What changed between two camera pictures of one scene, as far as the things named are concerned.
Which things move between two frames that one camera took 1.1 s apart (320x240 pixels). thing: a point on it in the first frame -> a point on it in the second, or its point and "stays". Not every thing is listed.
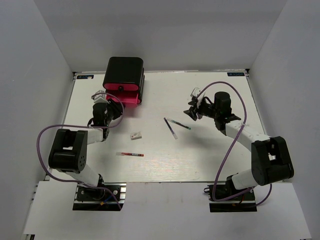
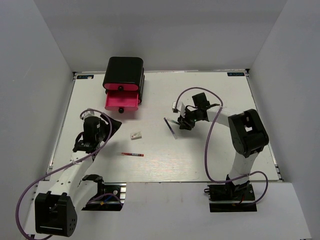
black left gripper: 115,107 -> 115,125
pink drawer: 128,98 stays
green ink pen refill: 179,124 stays
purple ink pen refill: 170,128 stays
